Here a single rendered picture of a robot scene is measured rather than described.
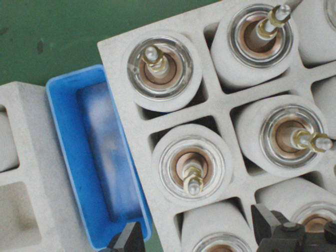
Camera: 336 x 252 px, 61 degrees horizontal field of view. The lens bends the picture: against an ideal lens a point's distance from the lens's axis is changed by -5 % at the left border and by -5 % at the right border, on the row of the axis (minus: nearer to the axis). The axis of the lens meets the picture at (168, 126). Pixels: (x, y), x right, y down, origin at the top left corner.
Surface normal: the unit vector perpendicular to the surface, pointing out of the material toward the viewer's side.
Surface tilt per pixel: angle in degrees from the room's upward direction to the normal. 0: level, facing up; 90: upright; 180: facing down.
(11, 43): 0
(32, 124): 90
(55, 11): 0
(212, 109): 0
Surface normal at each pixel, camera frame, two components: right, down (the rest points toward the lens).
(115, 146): -0.06, 0.04
